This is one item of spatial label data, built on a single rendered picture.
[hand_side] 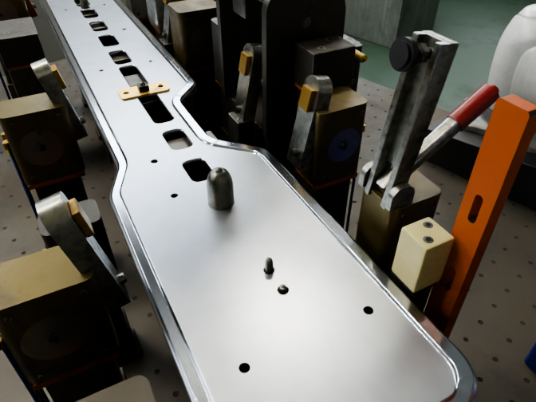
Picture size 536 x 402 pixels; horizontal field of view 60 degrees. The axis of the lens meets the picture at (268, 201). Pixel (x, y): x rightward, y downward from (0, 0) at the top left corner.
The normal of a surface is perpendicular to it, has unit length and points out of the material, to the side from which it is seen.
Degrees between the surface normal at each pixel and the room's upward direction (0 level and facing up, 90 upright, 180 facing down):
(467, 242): 90
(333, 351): 0
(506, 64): 92
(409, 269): 90
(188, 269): 0
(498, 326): 0
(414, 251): 90
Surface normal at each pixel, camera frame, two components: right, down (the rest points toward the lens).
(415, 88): -0.88, 0.17
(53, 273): 0.00, -0.77
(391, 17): -0.72, 0.43
